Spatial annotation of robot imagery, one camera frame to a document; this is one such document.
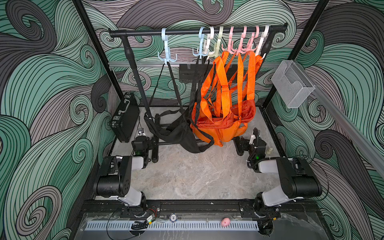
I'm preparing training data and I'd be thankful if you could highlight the white mesh wall basket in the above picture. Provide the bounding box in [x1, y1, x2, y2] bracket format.
[272, 60, 315, 109]

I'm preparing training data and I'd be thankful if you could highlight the large orange backpack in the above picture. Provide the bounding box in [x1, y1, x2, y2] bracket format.
[192, 54, 248, 147]

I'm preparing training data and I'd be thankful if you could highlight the orange sling bag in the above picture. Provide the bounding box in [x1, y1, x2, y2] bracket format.
[253, 55, 264, 91]

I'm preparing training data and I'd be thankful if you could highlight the black clothes rack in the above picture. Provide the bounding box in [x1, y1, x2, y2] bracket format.
[109, 23, 288, 163]

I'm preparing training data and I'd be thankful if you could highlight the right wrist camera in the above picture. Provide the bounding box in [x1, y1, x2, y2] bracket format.
[249, 128, 260, 145]

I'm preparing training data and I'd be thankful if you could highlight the pink small object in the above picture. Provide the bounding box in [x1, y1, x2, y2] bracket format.
[221, 218, 231, 228]

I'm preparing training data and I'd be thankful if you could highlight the pale green hook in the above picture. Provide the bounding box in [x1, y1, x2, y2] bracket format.
[208, 26, 224, 58]

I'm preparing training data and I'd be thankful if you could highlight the light blue hook leftmost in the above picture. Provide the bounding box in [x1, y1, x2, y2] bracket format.
[158, 28, 178, 64]

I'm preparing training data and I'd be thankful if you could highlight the black bag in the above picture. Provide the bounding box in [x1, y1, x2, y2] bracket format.
[188, 56, 208, 122]

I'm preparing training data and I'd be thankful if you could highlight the black wall shelf tray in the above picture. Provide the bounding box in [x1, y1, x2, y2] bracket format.
[179, 63, 241, 84]

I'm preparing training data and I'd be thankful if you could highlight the light blue hook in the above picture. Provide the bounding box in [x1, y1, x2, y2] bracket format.
[193, 27, 205, 59]
[158, 28, 178, 64]

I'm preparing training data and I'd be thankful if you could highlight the pink hook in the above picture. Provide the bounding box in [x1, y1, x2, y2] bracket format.
[236, 26, 248, 55]
[246, 26, 260, 52]
[222, 26, 236, 55]

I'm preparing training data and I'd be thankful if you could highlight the white slotted cable duct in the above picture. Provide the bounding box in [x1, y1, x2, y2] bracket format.
[85, 221, 259, 231]

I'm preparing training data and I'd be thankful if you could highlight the white hook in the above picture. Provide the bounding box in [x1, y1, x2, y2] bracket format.
[255, 25, 270, 55]
[203, 27, 215, 57]

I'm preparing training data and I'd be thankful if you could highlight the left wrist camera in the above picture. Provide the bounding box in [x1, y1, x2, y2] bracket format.
[137, 128, 146, 137]

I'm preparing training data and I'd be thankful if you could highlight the black round mat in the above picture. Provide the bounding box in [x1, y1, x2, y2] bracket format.
[144, 63, 215, 154]

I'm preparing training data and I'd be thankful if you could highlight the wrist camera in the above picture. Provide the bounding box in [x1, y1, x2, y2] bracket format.
[249, 128, 260, 145]
[137, 128, 146, 137]

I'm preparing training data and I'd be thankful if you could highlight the black case on wall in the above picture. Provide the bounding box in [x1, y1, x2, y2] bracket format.
[110, 93, 140, 143]

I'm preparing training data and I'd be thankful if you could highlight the red-orange drawstring bag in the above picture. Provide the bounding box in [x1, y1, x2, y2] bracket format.
[231, 51, 260, 125]
[192, 51, 235, 130]

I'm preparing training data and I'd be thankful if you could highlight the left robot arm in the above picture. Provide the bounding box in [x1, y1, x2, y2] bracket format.
[94, 135, 159, 210]

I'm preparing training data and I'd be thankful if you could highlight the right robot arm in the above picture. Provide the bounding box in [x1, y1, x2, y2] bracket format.
[234, 135, 323, 210]

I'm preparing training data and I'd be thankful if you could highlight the white hook rightmost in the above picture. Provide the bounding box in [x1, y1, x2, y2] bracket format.
[255, 25, 270, 55]

